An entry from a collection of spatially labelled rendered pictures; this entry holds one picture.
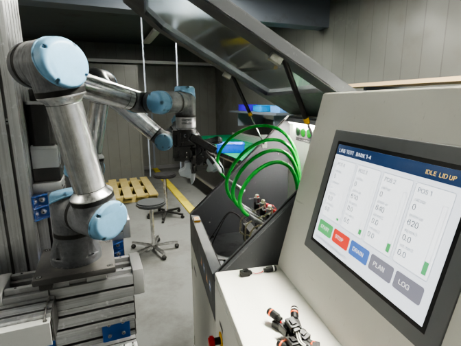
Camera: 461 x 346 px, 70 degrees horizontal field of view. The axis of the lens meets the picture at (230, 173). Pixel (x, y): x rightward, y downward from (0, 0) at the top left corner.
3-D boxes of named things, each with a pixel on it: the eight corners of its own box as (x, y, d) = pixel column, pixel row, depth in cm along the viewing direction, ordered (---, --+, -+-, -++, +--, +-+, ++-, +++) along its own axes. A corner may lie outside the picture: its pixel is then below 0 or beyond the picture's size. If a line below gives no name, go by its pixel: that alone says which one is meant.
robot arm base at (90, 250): (47, 272, 96) (42, 241, 94) (53, 251, 110) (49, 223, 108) (102, 263, 102) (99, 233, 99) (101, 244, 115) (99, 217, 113)
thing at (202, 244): (191, 243, 175) (190, 215, 171) (199, 242, 176) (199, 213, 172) (213, 315, 116) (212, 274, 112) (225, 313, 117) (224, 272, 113)
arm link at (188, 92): (167, 86, 118) (183, 86, 124) (169, 117, 120) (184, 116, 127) (184, 85, 113) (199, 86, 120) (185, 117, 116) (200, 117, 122)
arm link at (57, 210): (80, 219, 112) (75, 180, 109) (105, 227, 104) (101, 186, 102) (44, 231, 102) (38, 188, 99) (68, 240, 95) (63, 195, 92)
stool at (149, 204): (175, 238, 377) (173, 192, 365) (184, 257, 329) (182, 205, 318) (130, 244, 361) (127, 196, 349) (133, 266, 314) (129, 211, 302)
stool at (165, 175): (175, 225, 416) (173, 178, 404) (142, 221, 430) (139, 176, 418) (191, 212, 463) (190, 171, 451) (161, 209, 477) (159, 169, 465)
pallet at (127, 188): (97, 187, 609) (97, 180, 606) (149, 182, 639) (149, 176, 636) (94, 209, 483) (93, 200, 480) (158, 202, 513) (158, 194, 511)
